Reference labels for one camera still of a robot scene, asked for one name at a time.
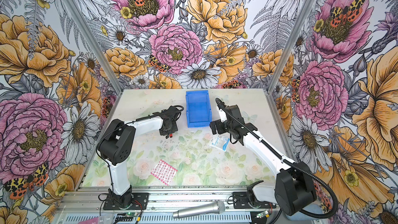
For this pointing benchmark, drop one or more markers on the pink patterned sheet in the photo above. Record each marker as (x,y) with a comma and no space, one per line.
(164,172)

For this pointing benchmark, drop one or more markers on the metal corner frame post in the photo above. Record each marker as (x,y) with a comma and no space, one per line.
(301,17)

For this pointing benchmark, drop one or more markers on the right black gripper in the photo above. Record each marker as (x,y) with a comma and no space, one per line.
(218,124)

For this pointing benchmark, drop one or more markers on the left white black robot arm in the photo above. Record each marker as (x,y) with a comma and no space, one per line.
(115,148)

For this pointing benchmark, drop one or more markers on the clear plastic packet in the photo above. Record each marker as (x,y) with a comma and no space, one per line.
(220,142)

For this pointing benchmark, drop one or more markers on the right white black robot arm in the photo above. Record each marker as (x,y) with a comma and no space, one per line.
(294,188)

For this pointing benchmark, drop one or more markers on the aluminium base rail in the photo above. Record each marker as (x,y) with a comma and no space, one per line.
(157,205)

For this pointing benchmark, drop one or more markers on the blue plastic bin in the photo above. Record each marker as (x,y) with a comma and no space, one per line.
(198,111)

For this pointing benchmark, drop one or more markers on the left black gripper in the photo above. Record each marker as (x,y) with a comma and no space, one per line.
(161,132)

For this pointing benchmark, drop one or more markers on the left metal corner post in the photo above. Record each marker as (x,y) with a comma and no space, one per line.
(80,21)

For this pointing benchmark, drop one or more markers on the silver microphone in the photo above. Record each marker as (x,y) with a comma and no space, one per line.
(217,207)

